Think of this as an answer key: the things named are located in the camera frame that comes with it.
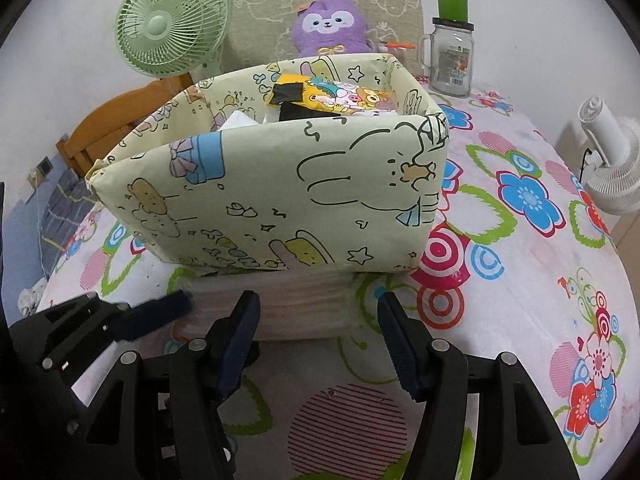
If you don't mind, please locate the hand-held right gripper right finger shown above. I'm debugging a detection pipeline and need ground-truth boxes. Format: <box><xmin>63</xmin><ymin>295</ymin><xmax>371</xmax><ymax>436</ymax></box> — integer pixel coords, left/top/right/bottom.
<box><xmin>376</xmin><ymin>291</ymin><xmax>581</xmax><ymax>480</ymax></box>

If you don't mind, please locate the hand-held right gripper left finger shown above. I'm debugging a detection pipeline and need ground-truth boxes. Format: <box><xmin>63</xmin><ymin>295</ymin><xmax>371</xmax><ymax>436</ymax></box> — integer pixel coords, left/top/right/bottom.
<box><xmin>75</xmin><ymin>290</ymin><xmax>262</xmax><ymax>480</ymax></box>

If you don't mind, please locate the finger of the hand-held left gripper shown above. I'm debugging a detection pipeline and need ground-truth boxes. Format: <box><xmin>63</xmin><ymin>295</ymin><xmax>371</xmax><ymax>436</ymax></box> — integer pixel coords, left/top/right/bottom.
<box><xmin>25</xmin><ymin>289</ymin><xmax>194</xmax><ymax>386</ymax></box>

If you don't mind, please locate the clear bag of pink cloth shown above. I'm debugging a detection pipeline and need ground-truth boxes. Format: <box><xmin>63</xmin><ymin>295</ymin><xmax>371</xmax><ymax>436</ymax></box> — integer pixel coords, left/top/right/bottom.
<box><xmin>170</xmin><ymin>267</ymin><xmax>383</xmax><ymax>346</ymax></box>

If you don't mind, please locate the cartoon print fabric box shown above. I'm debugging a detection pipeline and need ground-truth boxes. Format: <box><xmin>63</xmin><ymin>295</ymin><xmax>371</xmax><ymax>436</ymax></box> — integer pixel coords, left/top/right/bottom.
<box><xmin>86</xmin><ymin>52</ymin><xmax>451</xmax><ymax>276</ymax></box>

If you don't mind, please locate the white cloth packet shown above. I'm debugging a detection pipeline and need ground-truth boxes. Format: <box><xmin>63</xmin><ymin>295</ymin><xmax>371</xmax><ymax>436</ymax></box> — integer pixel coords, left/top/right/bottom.
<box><xmin>220</xmin><ymin>109</ymin><xmax>268</xmax><ymax>133</ymax></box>

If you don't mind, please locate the black yellow sock pack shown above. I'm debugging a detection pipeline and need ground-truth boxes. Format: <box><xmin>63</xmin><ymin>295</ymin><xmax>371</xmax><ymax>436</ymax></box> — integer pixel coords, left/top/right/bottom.
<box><xmin>267</xmin><ymin>74</ymin><xmax>346</xmax><ymax>122</ymax></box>

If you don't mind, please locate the yellow cartoon print packet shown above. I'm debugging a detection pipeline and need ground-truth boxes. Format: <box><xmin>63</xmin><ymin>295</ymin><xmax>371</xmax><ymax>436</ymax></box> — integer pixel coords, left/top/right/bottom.
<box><xmin>300</xmin><ymin>77</ymin><xmax>401</xmax><ymax>116</ymax></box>

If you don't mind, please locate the white bed cloth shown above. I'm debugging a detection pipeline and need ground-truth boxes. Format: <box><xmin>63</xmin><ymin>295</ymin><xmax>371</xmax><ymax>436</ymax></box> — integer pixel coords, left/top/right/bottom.
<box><xmin>17</xmin><ymin>280</ymin><xmax>49</xmax><ymax>317</ymax></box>

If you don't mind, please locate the blue plaid pillow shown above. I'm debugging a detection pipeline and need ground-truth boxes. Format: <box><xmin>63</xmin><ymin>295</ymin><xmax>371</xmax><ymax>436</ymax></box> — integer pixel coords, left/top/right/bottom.
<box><xmin>35</xmin><ymin>167</ymin><xmax>101</xmax><ymax>261</ymax></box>

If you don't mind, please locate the blue checked bedsheet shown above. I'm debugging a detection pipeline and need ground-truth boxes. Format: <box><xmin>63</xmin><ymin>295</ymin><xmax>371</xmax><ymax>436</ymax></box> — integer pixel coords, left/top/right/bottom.
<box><xmin>2</xmin><ymin>180</ymin><xmax>46</xmax><ymax>291</ymax></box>

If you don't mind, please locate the wooden chair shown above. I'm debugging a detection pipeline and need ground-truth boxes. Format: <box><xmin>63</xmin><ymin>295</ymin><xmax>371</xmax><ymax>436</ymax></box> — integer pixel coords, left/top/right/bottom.
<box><xmin>55</xmin><ymin>80</ymin><xmax>183</xmax><ymax>178</ymax></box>

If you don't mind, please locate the white standing fan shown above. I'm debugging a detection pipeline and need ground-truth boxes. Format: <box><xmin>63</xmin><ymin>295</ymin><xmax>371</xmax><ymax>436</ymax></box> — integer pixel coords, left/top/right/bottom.
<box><xmin>578</xmin><ymin>96</ymin><xmax>640</xmax><ymax>216</ymax></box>

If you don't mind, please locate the green desk fan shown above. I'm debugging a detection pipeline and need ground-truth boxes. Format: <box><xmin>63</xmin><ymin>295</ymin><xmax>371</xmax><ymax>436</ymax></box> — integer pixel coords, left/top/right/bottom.
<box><xmin>116</xmin><ymin>0</ymin><xmax>232</xmax><ymax>92</ymax></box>

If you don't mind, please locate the glass mug jar green lid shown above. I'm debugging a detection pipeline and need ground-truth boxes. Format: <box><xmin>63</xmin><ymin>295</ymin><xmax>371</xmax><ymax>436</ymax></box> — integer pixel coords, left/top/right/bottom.
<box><xmin>417</xmin><ymin>0</ymin><xmax>475</xmax><ymax>99</ymax></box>

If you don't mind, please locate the cotton swab jar orange lid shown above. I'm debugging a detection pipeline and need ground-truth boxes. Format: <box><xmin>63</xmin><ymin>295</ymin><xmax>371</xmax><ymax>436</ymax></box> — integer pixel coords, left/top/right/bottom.
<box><xmin>377</xmin><ymin>37</ymin><xmax>417</xmax><ymax>63</ymax></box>

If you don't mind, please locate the purple plush toy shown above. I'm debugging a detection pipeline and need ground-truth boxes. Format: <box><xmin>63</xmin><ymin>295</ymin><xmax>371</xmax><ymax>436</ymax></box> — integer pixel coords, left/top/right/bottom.
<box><xmin>291</xmin><ymin>0</ymin><xmax>373</xmax><ymax>58</ymax></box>

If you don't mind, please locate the wall outlet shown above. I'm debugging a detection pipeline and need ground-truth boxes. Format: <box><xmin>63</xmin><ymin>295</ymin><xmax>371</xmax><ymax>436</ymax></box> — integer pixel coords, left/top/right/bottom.
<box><xmin>27</xmin><ymin>156</ymin><xmax>53</xmax><ymax>186</ymax></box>

